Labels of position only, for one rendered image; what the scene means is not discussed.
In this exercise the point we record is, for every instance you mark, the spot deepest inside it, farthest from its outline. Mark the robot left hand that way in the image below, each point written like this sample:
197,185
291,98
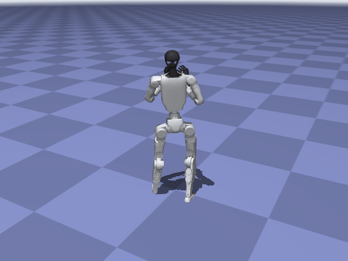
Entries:
167,69

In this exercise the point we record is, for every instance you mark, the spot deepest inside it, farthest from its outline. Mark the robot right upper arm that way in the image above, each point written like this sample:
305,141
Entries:
195,89

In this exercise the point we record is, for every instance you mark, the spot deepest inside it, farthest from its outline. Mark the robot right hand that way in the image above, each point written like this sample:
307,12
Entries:
185,71

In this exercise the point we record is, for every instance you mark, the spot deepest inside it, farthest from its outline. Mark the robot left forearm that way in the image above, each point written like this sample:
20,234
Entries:
157,91

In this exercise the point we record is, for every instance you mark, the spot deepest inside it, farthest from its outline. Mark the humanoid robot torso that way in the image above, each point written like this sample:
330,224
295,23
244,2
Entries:
173,96

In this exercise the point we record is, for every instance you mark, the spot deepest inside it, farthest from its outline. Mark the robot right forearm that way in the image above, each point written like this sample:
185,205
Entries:
190,93

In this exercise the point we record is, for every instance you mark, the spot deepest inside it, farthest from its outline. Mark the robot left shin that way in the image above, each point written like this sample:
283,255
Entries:
156,177

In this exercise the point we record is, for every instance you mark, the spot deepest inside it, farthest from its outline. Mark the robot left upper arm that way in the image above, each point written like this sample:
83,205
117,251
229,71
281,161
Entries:
153,84

